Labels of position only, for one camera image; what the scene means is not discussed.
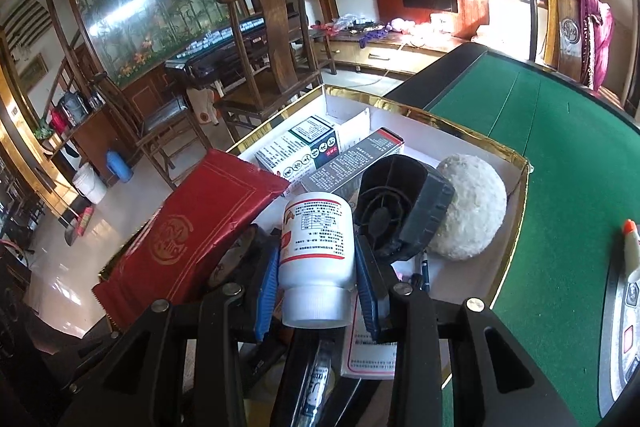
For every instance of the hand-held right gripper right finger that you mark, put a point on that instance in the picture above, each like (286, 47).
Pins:
(367, 302)

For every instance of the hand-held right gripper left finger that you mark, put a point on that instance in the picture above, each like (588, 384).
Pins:
(265, 292)

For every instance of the white bottle with red label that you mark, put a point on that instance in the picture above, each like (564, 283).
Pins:
(315, 257)

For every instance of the large red foil packet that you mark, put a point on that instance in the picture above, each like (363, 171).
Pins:
(190, 227)

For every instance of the gold-edged white cardboard tray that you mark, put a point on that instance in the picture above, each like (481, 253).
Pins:
(465, 277)

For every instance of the long grey carton box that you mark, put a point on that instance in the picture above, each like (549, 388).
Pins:
(345, 167)

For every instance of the white fluffy ball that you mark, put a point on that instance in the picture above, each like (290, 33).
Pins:
(470, 207)

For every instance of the black tape roll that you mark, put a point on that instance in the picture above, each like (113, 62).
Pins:
(235, 257)

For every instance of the white paper box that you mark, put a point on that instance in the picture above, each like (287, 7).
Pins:
(370, 357)

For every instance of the thin black pen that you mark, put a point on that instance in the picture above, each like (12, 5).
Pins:
(424, 272)

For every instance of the small black fan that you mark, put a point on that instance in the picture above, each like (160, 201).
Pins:
(395, 207)

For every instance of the blue white medicine box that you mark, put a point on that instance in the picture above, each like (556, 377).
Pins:
(300, 152)

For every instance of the blue plastic bottle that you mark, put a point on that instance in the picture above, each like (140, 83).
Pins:
(119, 167)

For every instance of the broom with dustpan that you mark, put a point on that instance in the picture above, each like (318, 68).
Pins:
(82, 222)

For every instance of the white plastic bucket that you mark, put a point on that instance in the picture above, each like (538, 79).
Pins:
(90, 187)

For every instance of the low wooden armchair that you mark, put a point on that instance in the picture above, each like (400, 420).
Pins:
(165, 112)

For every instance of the wooden sideboard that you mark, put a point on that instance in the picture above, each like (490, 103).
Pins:
(100, 137)

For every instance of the dark game table with tiles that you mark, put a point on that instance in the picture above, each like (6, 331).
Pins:
(210, 67)

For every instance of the low wooden TV cabinet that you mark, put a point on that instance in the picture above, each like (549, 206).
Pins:
(380, 54)

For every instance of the glue bottle with orange cap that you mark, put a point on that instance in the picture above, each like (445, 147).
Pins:
(632, 252)

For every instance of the dark wooden armchair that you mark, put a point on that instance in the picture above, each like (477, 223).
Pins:
(275, 17)

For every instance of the pink plush toy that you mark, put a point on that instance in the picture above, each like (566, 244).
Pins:
(400, 24)

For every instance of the small framed picture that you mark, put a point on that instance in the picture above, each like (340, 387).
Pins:
(32, 74)

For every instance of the wooden chair with round emblem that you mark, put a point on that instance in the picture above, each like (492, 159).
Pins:
(565, 32)

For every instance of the magenta fringed cloth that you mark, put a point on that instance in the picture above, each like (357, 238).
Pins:
(597, 37)

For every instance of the striped wall hanging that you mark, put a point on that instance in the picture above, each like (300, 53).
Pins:
(25, 22)

